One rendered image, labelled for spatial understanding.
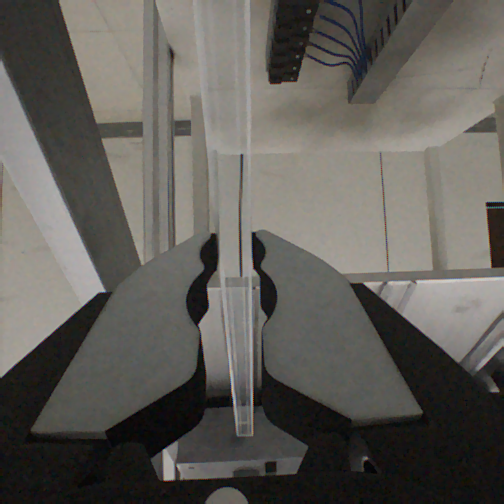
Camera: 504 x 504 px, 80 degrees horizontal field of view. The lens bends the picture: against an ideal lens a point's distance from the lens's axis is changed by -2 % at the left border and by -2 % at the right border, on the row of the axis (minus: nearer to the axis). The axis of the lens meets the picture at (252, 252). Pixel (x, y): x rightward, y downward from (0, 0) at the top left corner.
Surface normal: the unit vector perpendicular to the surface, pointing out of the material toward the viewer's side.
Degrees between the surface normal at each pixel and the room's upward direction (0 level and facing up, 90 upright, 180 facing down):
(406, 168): 90
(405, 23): 0
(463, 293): 45
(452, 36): 0
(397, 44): 0
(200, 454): 135
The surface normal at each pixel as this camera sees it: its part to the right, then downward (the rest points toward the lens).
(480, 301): 0.04, 0.65
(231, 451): 0.00, -0.76
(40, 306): 0.03, -0.07
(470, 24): 0.04, 1.00
